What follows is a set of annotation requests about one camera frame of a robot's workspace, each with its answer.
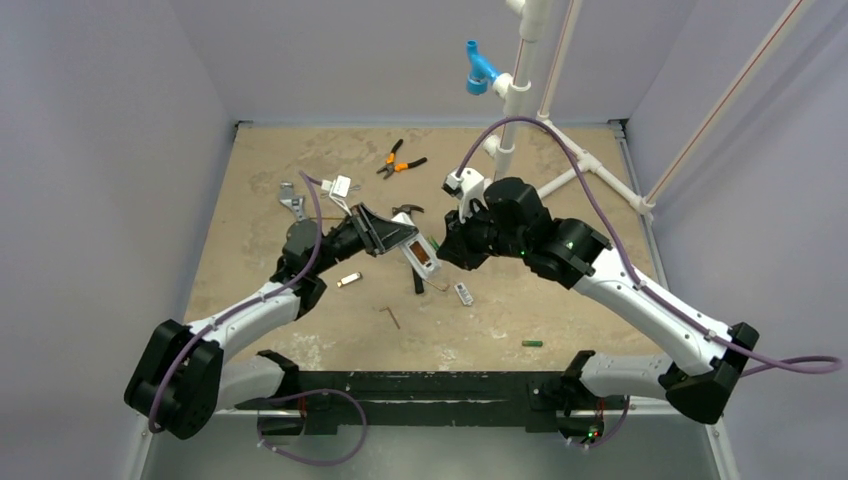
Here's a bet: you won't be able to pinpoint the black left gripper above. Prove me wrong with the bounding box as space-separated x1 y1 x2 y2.
310 204 417 277

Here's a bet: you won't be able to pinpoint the white air conditioner remote control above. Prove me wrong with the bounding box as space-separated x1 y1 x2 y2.
391 212 442 280

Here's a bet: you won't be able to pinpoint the white remote battery cover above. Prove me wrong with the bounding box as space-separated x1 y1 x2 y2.
454 282 474 306

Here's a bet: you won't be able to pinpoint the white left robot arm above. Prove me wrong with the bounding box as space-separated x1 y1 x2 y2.
123 203 441 439

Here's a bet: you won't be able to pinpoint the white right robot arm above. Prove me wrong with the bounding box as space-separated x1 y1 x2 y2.
437 169 759 425

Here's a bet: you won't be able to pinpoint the bronze hex key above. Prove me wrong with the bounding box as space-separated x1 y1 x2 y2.
424 279 451 292

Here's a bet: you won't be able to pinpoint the silver white battery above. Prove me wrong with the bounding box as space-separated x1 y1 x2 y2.
337 272 363 288

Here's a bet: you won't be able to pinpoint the orange black pliers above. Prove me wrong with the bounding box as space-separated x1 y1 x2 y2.
376 139 428 179

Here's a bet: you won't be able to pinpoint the dark hex key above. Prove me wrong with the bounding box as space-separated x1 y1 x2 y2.
379 306 401 330

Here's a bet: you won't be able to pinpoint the blue pipe fitting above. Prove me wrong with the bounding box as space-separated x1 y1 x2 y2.
466 40 502 96

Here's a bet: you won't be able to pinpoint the claw hammer black handle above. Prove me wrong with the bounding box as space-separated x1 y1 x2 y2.
391 204 425 295

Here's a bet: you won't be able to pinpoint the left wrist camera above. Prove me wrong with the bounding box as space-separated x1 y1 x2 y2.
320 175 352 215

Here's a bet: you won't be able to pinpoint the white pvc pipe frame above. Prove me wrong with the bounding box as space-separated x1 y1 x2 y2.
482 0 816 217

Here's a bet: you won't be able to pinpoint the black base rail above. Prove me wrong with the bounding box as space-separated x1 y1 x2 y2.
236 350 628 440

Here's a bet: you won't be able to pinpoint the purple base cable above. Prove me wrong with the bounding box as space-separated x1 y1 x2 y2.
256 388 369 467

